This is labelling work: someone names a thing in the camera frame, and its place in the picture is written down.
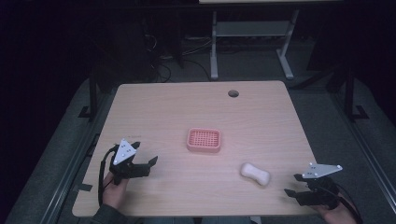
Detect black floor cables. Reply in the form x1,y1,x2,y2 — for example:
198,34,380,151
141,32,213,83

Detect dark tape strip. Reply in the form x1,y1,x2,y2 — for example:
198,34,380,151
72,183,93,192

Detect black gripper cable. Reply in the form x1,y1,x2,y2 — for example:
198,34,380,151
97,145,119,207
332,181,364,224

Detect person's left hand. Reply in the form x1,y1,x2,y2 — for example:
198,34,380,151
101,172,131,211

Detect person's right hand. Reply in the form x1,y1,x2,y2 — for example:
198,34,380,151
310,194,359,224

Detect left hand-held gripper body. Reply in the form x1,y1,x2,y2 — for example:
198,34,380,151
108,138,151,187

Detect black metal frame post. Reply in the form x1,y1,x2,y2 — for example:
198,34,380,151
78,69,101,121
343,63,371,121

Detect metal floor rail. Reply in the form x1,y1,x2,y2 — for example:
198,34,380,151
330,91,396,208
38,90,118,224

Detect pink soap dish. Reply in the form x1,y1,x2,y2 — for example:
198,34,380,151
186,127,222,154

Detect white metal stand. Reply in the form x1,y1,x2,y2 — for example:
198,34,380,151
209,8,301,81

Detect white soap bar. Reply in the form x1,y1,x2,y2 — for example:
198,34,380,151
239,161,272,187

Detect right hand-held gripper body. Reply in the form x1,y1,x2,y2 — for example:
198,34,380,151
301,161,344,210

